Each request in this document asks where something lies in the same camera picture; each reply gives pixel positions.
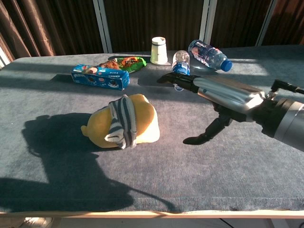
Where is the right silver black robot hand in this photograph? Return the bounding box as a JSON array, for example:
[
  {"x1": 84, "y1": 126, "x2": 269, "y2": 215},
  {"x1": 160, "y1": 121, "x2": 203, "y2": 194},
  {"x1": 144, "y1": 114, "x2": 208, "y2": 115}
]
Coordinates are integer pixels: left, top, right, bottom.
[{"x1": 156, "y1": 72, "x2": 266, "y2": 145}]

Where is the yellow plush toy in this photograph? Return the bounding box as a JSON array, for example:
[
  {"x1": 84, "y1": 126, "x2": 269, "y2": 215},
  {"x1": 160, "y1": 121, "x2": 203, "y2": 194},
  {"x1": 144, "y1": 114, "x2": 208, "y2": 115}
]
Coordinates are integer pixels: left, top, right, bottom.
[{"x1": 80, "y1": 93, "x2": 161, "y2": 150}]

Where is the water bottle blue cap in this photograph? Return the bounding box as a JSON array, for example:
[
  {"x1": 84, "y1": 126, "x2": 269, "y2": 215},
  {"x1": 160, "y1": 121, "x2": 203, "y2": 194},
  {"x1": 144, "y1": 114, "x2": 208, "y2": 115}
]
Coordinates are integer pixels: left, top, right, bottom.
[{"x1": 188, "y1": 39, "x2": 233, "y2": 72}]

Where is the water bottle white cap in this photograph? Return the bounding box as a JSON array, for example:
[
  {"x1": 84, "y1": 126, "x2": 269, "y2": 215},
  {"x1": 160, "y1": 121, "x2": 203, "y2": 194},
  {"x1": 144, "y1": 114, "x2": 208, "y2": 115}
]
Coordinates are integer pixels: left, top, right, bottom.
[{"x1": 171, "y1": 50, "x2": 191, "y2": 92}]

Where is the dark brown curtain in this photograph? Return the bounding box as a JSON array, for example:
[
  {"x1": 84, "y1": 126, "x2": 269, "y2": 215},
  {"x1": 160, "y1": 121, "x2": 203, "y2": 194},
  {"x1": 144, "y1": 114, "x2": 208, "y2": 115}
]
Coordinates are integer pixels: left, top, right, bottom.
[
  {"x1": 262, "y1": 0, "x2": 304, "y2": 46},
  {"x1": 209, "y1": 0, "x2": 272, "y2": 48},
  {"x1": 104, "y1": 0, "x2": 205, "y2": 53},
  {"x1": 0, "y1": 0, "x2": 105, "y2": 63}
]

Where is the white paper cup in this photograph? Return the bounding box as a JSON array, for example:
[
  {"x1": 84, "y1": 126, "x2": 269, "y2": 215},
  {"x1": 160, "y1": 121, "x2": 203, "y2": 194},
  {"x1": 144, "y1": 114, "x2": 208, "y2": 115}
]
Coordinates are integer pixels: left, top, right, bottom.
[{"x1": 150, "y1": 36, "x2": 168, "y2": 65}]

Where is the blue-grey table cloth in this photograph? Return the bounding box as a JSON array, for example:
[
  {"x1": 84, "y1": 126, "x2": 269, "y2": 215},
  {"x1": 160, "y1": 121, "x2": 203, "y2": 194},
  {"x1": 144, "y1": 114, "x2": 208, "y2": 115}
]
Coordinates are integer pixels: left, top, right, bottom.
[{"x1": 0, "y1": 45, "x2": 304, "y2": 213}]

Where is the green orange snack bag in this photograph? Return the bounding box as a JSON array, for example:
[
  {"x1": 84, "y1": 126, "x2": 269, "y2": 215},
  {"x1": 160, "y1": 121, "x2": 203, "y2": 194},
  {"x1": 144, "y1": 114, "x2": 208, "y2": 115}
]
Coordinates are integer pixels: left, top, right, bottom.
[{"x1": 98, "y1": 56, "x2": 147, "y2": 74}]

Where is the blue Oreo cookie box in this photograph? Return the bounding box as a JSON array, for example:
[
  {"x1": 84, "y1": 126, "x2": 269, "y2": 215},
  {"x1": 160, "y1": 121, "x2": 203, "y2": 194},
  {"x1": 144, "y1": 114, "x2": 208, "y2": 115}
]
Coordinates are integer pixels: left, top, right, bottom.
[{"x1": 70, "y1": 63, "x2": 131, "y2": 91}]

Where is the white window frame post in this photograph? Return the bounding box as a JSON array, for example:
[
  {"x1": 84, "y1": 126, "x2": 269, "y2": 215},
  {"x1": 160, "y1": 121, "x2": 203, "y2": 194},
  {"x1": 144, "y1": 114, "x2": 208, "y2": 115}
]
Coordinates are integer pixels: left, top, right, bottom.
[
  {"x1": 92, "y1": 0, "x2": 113, "y2": 54},
  {"x1": 199, "y1": 0, "x2": 219, "y2": 46},
  {"x1": 255, "y1": 0, "x2": 279, "y2": 47}
]

